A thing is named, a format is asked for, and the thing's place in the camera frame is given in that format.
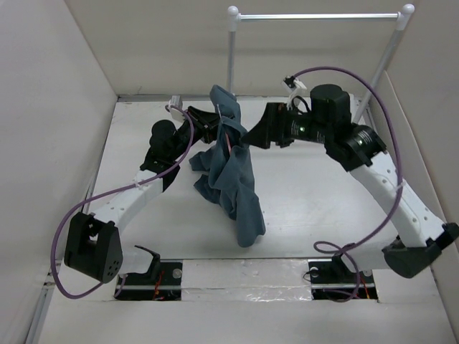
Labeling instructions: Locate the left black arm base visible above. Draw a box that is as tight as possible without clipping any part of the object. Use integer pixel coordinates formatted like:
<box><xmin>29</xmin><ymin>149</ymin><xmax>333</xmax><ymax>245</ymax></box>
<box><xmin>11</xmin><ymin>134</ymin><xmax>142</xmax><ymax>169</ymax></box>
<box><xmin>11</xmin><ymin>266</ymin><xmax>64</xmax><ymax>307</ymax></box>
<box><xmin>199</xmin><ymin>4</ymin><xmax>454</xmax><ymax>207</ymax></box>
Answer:
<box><xmin>113</xmin><ymin>245</ymin><xmax>183</xmax><ymax>302</ymax></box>

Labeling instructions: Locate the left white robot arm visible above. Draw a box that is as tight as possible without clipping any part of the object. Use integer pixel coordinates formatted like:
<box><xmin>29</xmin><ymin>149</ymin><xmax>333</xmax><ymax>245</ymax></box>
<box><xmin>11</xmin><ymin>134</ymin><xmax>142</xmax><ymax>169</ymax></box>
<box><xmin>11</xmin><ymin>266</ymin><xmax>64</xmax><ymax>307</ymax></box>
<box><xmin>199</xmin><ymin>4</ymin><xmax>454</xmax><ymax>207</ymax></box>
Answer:
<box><xmin>64</xmin><ymin>106</ymin><xmax>220</xmax><ymax>285</ymax></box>

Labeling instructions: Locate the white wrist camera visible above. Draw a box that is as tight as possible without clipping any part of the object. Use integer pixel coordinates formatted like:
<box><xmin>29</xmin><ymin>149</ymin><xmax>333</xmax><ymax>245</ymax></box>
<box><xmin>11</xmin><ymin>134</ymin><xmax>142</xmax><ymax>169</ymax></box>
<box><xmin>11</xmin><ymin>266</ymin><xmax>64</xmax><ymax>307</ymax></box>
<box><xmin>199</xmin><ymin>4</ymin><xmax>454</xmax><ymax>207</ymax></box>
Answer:
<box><xmin>166</xmin><ymin>95</ymin><xmax>185</xmax><ymax>122</ymax></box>
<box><xmin>282</xmin><ymin>76</ymin><xmax>308</xmax><ymax>106</ymax></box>

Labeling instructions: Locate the purple cable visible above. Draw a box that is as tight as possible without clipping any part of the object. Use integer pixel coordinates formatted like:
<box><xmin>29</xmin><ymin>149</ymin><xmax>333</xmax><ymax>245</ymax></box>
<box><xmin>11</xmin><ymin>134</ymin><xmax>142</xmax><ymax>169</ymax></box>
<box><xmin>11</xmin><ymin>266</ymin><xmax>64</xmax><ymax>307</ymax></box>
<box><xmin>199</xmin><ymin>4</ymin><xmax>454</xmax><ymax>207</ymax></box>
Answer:
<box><xmin>293</xmin><ymin>66</ymin><xmax>404</xmax><ymax>304</ymax></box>
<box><xmin>50</xmin><ymin>103</ymin><xmax>197</xmax><ymax>299</ymax></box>

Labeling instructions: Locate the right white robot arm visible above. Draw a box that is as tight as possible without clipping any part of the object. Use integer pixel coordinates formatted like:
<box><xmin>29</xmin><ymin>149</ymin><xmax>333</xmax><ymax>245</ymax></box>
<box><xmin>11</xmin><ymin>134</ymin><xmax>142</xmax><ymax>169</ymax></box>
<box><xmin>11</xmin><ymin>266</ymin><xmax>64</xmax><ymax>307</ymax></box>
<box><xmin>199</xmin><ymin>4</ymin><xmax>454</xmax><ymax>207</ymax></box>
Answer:
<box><xmin>242</xmin><ymin>84</ymin><xmax>458</xmax><ymax>282</ymax></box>

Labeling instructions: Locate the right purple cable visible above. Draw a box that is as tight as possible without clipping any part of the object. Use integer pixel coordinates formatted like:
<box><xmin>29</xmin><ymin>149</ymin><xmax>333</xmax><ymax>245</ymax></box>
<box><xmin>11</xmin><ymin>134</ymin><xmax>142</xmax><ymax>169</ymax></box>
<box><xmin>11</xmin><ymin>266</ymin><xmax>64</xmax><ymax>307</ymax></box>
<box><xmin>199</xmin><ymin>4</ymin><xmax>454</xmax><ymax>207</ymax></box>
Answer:
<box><xmin>293</xmin><ymin>66</ymin><xmax>404</xmax><ymax>304</ymax></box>

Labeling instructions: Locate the pink clothes hanger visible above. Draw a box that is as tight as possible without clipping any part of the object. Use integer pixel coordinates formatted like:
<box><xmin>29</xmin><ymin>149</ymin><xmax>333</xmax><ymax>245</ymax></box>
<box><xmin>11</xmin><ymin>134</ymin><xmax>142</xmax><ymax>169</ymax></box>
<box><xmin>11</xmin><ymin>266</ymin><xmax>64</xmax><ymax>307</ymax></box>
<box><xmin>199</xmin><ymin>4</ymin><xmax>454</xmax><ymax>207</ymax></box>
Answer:
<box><xmin>217</xmin><ymin>105</ymin><xmax>232</xmax><ymax>156</ymax></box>

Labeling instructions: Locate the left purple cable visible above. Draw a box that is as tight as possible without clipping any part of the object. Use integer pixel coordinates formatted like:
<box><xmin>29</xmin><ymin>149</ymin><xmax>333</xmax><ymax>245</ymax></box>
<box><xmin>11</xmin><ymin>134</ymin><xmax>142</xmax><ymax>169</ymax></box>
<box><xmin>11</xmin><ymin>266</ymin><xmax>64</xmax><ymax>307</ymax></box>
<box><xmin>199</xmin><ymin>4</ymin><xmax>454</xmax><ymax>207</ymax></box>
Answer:
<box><xmin>50</xmin><ymin>103</ymin><xmax>197</xmax><ymax>299</ymax></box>

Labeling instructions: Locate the white clothes rack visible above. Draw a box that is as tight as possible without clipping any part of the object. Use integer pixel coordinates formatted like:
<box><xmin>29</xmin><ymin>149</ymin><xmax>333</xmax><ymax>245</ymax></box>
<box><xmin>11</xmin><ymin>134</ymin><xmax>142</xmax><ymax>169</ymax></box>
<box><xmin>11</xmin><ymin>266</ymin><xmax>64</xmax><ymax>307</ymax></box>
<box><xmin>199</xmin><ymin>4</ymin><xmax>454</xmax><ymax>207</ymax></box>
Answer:
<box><xmin>227</xmin><ymin>4</ymin><xmax>416</xmax><ymax>123</ymax></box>

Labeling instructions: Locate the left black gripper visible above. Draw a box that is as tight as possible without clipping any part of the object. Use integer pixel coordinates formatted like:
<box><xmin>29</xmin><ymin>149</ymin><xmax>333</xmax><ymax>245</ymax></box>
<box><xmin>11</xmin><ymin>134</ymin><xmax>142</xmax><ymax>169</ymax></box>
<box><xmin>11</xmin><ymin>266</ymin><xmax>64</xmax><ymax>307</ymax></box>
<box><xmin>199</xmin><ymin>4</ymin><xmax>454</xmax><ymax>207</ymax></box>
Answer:
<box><xmin>169</xmin><ymin>107</ymin><xmax>233</xmax><ymax>161</ymax></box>

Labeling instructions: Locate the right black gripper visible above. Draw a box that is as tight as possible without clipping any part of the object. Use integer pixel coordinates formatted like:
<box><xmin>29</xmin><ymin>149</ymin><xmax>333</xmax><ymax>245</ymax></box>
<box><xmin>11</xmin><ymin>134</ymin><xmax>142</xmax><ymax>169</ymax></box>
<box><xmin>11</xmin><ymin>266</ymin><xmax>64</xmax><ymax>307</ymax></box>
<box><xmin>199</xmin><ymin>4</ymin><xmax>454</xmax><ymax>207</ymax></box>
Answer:
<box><xmin>241</xmin><ymin>102</ymin><xmax>331</xmax><ymax>149</ymax></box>

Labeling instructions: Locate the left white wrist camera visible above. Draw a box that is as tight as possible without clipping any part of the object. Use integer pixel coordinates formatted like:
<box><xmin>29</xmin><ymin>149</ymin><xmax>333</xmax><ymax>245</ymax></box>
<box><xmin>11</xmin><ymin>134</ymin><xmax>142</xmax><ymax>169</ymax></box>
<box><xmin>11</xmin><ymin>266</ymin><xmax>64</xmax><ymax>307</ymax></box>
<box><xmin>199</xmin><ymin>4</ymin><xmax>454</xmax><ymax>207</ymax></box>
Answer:
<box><xmin>166</xmin><ymin>95</ymin><xmax>185</xmax><ymax>122</ymax></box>

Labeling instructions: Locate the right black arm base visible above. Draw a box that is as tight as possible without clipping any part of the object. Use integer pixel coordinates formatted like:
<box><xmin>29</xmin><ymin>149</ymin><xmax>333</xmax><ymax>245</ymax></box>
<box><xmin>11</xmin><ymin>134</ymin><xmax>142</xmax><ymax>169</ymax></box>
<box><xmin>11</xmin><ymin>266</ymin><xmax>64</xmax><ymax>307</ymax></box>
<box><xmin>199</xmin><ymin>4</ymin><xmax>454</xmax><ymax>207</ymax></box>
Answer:
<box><xmin>302</xmin><ymin>241</ymin><xmax>378</xmax><ymax>303</ymax></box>

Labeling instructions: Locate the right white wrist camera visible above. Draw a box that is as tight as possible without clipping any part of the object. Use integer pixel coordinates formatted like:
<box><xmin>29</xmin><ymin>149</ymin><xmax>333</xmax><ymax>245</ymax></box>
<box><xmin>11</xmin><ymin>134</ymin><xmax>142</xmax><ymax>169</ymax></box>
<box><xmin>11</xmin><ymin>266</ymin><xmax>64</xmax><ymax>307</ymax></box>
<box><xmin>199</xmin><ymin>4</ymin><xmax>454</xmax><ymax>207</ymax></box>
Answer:
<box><xmin>282</xmin><ymin>76</ymin><xmax>308</xmax><ymax>106</ymax></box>

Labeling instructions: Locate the blue t shirt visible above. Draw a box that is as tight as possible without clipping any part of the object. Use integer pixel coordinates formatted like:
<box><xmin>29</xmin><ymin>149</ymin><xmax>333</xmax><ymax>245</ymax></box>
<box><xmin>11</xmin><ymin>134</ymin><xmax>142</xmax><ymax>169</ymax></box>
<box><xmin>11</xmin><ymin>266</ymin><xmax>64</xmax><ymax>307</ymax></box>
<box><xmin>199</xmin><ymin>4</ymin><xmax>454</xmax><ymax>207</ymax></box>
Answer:
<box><xmin>189</xmin><ymin>85</ymin><xmax>266</xmax><ymax>247</ymax></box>

